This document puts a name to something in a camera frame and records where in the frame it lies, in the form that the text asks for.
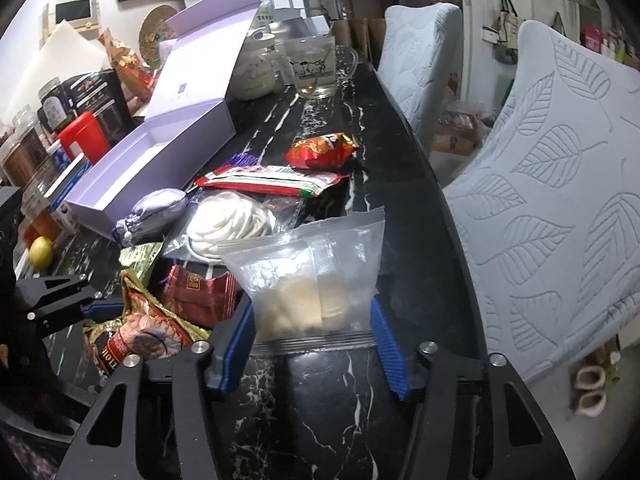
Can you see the dark red snack packet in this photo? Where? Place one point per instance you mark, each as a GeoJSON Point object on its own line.
{"type": "Point", "coordinates": [201, 301]}

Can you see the glass mug with cartoon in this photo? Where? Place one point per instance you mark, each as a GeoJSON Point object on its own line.
{"type": "Point", "coordinates": [319, 65]}

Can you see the near grey leaf chair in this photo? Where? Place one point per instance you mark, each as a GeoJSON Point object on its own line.
{"type": "Point", "coordinates": [548, 210]}

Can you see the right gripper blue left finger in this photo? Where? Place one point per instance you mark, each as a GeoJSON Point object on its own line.
{"type": "Point", "coordinates": [231, 341]}

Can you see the yellow lemon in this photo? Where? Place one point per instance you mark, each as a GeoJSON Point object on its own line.
{"type": "Point", "coordinates": [41, 253]}

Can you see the black printed box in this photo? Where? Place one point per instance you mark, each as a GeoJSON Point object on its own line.
{"type": "Point", "coordinates": [100, 93]}

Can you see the long red white snack packet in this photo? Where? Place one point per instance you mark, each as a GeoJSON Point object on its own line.
{"type": "Point", "coordinates": [270, 180]}

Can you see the small red gold snack packet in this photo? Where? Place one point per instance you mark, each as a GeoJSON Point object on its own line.
{"type": "Point", "coordinates": [330, 151]}

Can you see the white ceramic jar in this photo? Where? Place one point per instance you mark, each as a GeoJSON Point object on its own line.
{"type": "Point", "coordinates": [253, 75]}

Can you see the red plastic container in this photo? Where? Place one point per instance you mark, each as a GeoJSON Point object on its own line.
{"type": "Point", "coordinates": [84, 135]}

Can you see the far grey leaf chair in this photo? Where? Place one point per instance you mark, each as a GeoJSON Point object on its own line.
{"type": "Point", "coordinates": [416, 62]}

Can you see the round woven mat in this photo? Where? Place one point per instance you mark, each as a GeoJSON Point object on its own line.
{"type": "Point", "coordinates": [153, 31]}

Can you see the blue white carton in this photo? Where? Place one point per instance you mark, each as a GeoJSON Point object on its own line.
{"type": "Point", "coordinates": [61, 187]}

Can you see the red gold patterned snack bag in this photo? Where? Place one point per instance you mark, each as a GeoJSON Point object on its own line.
{"type": "Point", "coordinates": [145, 327]}

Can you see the green foil snack packet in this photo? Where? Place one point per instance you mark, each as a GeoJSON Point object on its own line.
{"type": "Point", "coordinates": [141, 259]}

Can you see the white paper sheet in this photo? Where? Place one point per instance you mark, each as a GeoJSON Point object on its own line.
{"type": "Point", "coordinates": [24, 71]}

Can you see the white fabric flower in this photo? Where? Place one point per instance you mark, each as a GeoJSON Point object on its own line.
{"type": "Point", "coordinates": [220, 217]}

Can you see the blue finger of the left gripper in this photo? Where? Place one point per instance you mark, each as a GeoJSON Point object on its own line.
{"type": "Point", "coordinates": [103, 310]}

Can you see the lavender gift box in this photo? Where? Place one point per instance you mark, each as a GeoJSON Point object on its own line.
{"type": "Point", "coordinates": [185, 123]}

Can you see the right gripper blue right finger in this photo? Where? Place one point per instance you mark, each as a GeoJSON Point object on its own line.
{"type": "Point", "coordinates": [389, 352]}

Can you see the wall intercom panel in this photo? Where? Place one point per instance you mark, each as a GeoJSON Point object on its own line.
{"type": "Point", "coordinates": [82, 15]}

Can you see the orange patterned gift bag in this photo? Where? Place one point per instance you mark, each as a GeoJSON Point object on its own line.
{"type": "Point", "coordinates": [134, 74]}

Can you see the dark label jar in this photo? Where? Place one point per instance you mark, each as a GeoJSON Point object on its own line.
{"type": "Point", "coordinates": [56, 104]}

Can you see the grey leaf chair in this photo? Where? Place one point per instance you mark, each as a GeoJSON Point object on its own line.
{"type": "Point", "coordinates": [548, 210]}
{"type": "Point", "coordinates": [416, 62]}

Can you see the clear zip bag white contents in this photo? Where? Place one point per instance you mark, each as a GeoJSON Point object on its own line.
{"type": "Point", "coordinates": [318, 279]}

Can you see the purple satin drawstring pouch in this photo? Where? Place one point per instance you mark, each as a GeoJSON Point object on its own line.
{"type": "Point", "coordinates": [150, 218]}

